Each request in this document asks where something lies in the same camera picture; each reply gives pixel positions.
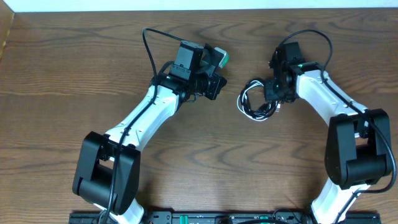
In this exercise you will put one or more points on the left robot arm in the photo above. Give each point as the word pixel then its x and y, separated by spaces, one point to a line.
pixel 107 172

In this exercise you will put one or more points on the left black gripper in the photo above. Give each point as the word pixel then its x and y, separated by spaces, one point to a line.
pixel 216 86

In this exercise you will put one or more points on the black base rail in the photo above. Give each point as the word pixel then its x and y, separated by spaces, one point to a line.
pixel 282 215

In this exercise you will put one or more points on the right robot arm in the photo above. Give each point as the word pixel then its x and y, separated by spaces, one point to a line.
pixel 357 146

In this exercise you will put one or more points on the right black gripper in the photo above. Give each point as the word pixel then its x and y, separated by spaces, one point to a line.
pixel 269 94

